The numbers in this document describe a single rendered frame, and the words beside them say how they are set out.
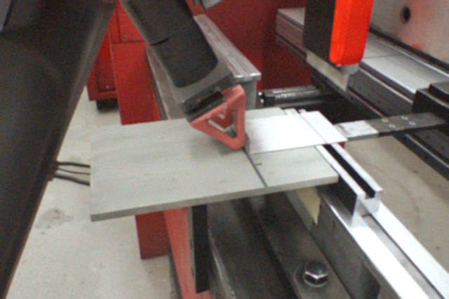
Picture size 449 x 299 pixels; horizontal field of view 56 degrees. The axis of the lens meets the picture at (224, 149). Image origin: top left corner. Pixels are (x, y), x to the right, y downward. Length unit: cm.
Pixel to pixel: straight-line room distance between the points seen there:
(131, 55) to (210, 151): 87
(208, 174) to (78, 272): 139
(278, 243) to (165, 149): 18
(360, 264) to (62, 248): 160
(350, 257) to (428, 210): 176
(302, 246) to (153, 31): 30
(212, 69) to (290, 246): 23
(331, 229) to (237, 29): 98
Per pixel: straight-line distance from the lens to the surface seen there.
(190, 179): 45
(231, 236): 57
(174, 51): 44
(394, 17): 33
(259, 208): 57
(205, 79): 44
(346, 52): 32
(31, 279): 185
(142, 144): 53
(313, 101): 104
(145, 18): 43
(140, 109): 141
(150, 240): 173
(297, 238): 53
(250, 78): 82
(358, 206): 46
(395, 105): 80
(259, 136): 53
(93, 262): 183
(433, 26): 30
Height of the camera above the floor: 126
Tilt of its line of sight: 31 degrees down
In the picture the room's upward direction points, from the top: straight up
